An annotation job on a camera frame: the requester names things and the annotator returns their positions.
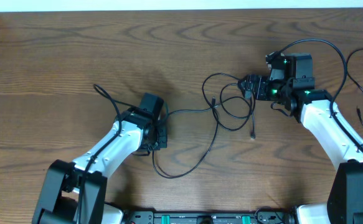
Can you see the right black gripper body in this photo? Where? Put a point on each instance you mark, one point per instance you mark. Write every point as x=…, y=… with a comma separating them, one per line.
x=263, y=90

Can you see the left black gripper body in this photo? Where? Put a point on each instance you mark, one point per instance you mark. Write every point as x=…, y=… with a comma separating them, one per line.
x=161, y=137

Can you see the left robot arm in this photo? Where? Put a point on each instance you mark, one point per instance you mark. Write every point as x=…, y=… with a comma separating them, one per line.
x=74, y=192

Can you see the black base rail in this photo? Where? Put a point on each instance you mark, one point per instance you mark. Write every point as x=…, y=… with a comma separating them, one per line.
x=265, y=215

